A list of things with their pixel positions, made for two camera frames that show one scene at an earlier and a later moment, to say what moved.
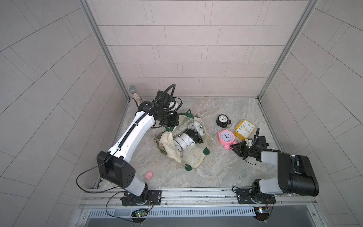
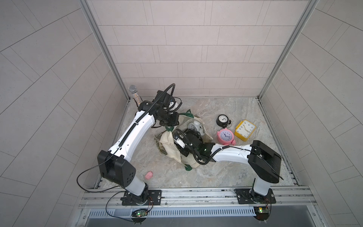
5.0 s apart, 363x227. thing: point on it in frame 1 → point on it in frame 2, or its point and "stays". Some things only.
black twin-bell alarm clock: [222, 120] stays
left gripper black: [173, 122] stays
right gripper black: [240, 148] → [183, 152]
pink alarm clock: [226, 138] stays
